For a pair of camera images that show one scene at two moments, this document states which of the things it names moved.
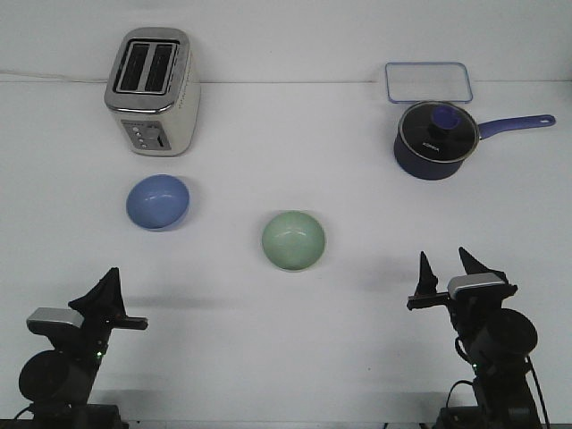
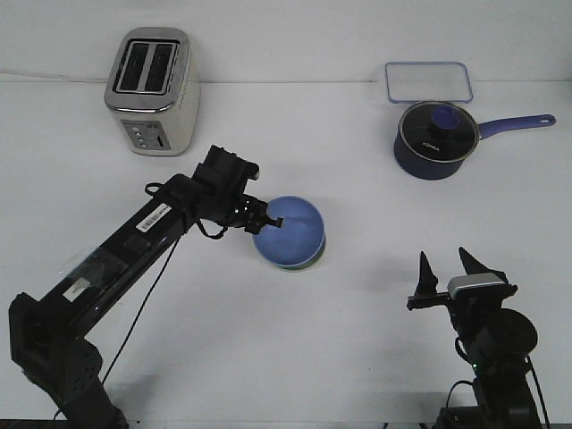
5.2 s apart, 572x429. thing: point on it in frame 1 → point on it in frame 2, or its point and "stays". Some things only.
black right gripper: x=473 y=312 stays
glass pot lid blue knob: x=438 y=131 stays
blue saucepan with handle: x=434 y=140 stays
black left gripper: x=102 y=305 → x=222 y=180
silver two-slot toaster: x=154 y=88 stays
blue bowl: x=157 y=201 → x=299 y=239
